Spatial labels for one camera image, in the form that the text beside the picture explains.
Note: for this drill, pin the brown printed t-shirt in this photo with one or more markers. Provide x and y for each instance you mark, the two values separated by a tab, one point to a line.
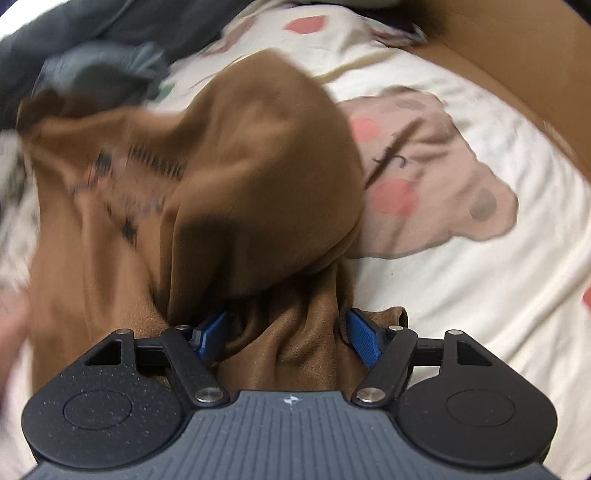
258	161

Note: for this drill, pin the floral patterned cloth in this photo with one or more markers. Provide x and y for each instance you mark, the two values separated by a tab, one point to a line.
397	34

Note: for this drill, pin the blue-grey sweatshirt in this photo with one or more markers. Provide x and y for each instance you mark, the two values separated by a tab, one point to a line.
101	74

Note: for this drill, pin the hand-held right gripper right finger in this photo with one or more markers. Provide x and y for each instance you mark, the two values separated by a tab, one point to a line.
364	339

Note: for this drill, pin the cartoon printed white bedsheet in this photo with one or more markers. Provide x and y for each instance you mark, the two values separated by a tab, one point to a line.
461	300

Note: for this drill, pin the dark grey duvet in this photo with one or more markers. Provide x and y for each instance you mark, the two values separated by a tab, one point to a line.
69	27

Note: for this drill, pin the large flat cardboard sheet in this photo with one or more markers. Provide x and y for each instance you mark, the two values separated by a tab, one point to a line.
508	46

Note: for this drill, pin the white fluffy blanket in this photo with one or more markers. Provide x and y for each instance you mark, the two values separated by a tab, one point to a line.
9	221

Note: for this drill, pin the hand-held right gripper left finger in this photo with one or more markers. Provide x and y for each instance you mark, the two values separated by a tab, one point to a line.
210	334

